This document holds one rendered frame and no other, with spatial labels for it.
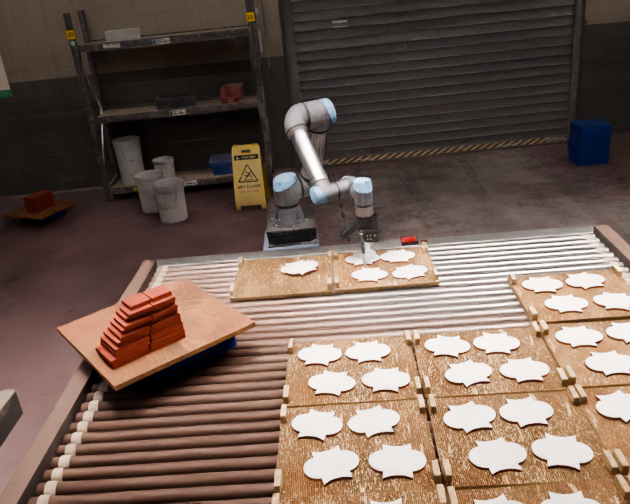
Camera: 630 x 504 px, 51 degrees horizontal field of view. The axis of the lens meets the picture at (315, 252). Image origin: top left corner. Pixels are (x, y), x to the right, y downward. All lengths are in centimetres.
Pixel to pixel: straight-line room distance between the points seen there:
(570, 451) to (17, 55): 695
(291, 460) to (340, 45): 591
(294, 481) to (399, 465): 27
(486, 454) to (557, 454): 17
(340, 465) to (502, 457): 40
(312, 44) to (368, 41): 59
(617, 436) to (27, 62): 693
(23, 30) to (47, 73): 47
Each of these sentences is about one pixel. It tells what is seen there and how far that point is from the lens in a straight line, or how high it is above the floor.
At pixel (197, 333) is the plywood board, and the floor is 104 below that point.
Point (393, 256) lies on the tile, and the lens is 281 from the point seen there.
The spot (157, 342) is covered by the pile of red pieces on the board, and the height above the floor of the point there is 107.
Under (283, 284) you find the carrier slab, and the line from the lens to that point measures 267.
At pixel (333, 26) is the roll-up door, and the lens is 725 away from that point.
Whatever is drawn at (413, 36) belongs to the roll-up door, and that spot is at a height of 131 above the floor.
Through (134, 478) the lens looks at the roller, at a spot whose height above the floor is 92.
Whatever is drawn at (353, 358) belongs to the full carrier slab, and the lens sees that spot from 213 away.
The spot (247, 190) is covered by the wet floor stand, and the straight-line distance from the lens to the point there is 632.
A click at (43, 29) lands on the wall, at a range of 770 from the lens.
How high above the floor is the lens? 211
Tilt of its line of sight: 24 degrees down
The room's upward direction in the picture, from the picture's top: 6 degrees counter-clockwise
